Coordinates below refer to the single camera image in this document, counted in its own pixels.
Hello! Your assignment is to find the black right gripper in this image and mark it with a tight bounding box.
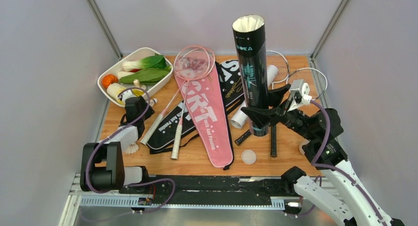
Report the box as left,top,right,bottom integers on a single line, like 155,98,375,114
241,84,316,141

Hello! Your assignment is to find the white shuttlecock tube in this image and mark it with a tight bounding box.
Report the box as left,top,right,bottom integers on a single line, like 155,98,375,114
230,65,279,129

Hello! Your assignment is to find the clear round tube lid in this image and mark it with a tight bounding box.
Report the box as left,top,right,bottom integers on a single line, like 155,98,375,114
241,150,257,164

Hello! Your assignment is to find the black shuttlecock tube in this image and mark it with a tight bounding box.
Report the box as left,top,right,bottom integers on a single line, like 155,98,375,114
232,15,271,137

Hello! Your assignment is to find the white shuttlecock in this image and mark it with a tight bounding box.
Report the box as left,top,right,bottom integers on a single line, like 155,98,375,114
124,143,139,154
232,15,265,33

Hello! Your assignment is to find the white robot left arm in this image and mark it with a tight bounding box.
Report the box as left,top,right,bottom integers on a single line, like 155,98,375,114
79,96,155,194

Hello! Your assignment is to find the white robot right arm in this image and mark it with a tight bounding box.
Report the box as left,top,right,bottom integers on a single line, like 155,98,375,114
242,80,403,226

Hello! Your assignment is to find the pink badminton racket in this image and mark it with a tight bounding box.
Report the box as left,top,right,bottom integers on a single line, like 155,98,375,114
140,47,215,145
171,45,210,160

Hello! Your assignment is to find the white racket left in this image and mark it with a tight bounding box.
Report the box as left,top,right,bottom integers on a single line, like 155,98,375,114
235,50,290,147

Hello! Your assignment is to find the white racket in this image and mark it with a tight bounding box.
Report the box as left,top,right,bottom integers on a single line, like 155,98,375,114
270,68,328,158
235,50,290,147

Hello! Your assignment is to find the white tube cap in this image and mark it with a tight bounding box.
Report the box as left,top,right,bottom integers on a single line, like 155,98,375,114
299,139,309,155

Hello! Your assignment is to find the white racket right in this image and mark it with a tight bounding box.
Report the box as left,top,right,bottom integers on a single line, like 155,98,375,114
270,68,328,158

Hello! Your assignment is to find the black racket cover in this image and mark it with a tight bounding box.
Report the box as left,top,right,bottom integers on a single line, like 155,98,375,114
147,59,244,154

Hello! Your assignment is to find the pink racket cover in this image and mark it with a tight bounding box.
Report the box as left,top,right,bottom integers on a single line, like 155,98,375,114
175,66,234,170

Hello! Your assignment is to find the green bok choy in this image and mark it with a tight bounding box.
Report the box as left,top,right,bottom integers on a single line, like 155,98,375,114
122,54,167,71

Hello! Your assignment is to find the green leafy vegetable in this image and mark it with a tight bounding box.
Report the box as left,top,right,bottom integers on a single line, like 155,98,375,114
119,66,171,84

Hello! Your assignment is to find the white rectangular tray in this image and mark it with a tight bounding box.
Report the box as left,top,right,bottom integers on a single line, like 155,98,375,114
97,47,174,108

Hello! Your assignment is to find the beige mushroom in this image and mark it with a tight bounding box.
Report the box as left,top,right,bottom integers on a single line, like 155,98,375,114
133,79,146,90

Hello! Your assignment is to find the yellow napa cabbage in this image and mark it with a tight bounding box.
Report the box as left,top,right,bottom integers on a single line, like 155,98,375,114
106,83,144,107

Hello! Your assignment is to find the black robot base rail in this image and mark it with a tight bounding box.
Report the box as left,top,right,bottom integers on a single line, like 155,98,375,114
119,174,300,206

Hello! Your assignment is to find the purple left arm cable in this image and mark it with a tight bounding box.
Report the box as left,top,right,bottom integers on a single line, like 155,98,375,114
84,86,176,215

